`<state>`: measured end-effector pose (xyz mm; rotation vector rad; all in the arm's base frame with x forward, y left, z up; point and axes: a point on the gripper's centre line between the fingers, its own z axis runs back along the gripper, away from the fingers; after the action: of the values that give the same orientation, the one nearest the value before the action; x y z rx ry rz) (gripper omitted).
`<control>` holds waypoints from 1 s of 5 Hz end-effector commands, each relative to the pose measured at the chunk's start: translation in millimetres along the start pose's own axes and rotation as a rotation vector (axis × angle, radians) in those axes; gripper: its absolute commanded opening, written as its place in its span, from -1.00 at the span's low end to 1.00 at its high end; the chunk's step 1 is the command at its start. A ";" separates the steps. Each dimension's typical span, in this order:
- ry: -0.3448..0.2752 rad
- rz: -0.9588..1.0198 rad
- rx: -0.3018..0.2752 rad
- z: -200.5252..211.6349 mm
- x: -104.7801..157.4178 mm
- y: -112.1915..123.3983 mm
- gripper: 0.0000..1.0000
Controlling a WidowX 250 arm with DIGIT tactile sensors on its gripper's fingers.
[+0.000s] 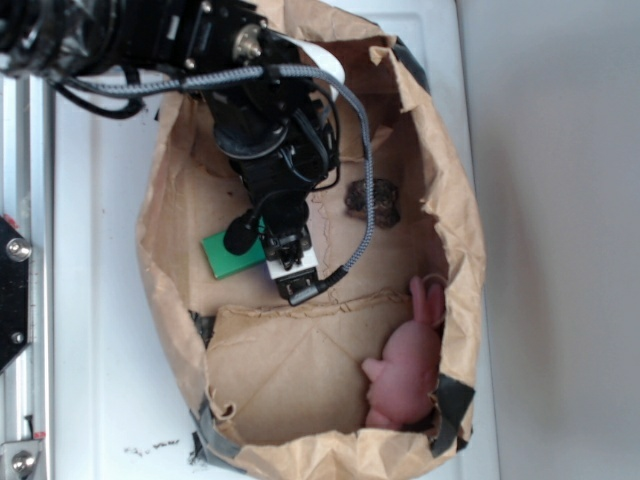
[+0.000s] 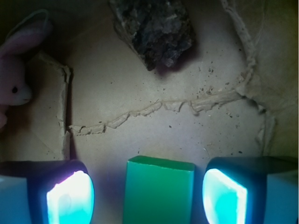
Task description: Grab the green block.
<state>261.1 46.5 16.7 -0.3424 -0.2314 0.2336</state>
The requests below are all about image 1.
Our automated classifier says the aluminium frame rail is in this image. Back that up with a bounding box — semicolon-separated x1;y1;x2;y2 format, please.
1;79;54;479

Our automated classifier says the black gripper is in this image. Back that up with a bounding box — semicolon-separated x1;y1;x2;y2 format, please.
249;190;311;262

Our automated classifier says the white flat ribbon cable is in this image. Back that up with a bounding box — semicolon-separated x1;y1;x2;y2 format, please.
294;40;347;101

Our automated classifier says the green rectangular block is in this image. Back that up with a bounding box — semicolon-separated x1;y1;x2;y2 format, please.
201;232;265;280

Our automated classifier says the pink plush bunny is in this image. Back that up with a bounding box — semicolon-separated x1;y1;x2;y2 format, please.
362;276;445;430

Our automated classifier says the grey braided cable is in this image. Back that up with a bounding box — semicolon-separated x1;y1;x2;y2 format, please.
49;63;376;307

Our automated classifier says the black foam microphone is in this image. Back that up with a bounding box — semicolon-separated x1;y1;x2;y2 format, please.
223;209;261;256

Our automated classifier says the dark brown rock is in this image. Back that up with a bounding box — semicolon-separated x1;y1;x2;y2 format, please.
344;178;401;229

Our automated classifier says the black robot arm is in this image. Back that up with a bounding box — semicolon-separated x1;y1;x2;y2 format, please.
1;1;338;268

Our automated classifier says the brown paper bag tray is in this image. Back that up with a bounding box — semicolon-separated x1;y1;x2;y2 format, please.
136;1;486;479

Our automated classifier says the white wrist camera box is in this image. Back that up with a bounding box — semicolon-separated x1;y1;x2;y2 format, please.
266;248;318;300

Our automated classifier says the black metal bracket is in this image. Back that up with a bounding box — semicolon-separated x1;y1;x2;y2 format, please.
0;216;33;374

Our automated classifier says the white plastic tray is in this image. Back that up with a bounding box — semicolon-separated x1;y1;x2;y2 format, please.
47;1;500;479

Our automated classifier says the silver corner bracket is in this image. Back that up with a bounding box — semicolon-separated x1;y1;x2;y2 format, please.
1;440;42;480

